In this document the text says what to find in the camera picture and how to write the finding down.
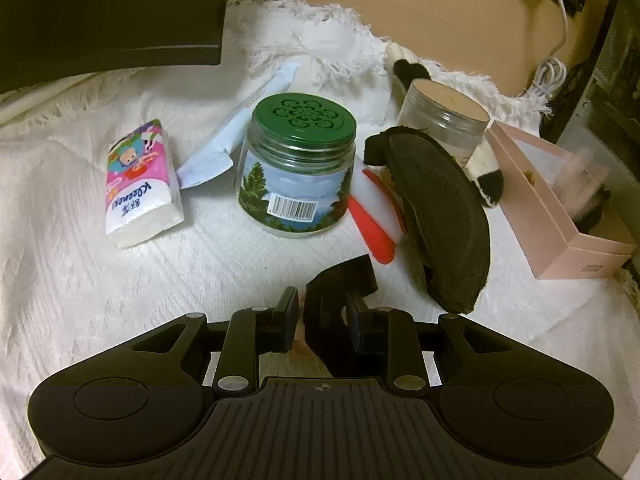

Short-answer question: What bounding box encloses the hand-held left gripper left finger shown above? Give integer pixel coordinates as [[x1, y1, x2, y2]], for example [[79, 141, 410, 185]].
[[131, 287, 301, 395]]

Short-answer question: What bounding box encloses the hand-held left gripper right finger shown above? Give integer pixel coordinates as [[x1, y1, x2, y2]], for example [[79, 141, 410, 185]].
[[345, 292, 508, 393]]

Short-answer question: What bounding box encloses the black eye mask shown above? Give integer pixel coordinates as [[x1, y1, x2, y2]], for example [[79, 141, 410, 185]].
[[305, 125, 492, 377]]

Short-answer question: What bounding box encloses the green lid glass jar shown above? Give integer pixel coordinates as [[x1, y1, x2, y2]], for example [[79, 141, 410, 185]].
[[235, 92, 359, 239]]

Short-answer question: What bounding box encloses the white blue flat packet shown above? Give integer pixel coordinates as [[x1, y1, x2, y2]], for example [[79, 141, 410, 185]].
[[177, 62, 301, 192]]

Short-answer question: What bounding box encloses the pink printed tissue pack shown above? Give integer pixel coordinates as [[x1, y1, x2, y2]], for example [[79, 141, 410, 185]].
[[104, 119, 185, 250]]

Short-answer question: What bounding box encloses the white fringed blanket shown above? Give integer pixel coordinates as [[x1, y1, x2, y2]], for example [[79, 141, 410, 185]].
[[0, 0, 640, 480]]

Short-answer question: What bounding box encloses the pink cardboard box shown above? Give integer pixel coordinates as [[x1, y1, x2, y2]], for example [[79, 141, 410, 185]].
[[485, 120, 637, 281]]

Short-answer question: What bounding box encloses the clear plastic jar beige lid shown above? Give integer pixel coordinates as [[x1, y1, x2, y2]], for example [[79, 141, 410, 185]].
[[397, 79, 492, 171]]

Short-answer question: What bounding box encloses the black and white panda plush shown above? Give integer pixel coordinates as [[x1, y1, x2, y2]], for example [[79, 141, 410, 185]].
[[385, 42, 503, 209]]

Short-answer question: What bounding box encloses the translucent pink item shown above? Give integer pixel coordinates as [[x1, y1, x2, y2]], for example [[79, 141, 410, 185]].
[[555, 147, 609, 226]]

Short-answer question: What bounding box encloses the black monitor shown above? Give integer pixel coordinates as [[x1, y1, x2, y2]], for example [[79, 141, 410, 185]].
[[0, 0, 237, 97]]

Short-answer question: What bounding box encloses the white cable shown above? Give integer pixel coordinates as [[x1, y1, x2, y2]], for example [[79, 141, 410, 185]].
[[517, 0, 572, 101]]

